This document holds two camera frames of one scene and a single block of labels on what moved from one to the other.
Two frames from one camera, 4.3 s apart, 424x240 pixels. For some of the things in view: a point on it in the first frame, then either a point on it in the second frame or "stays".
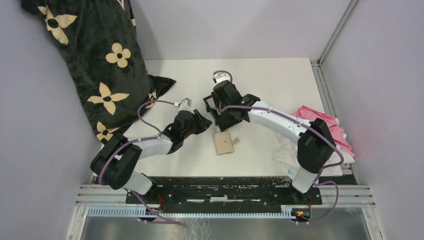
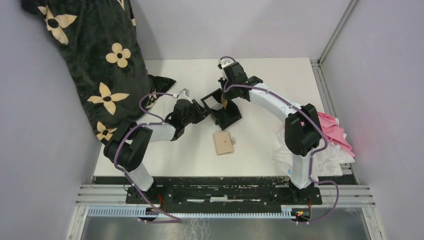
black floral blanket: (101, 42) stays
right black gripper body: (222, 103) -> (231, 95)
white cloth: (287, 155) stays
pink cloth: (310, 114) stays
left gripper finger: (200, 123) -> (199, 113)
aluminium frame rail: (328, 100) stays
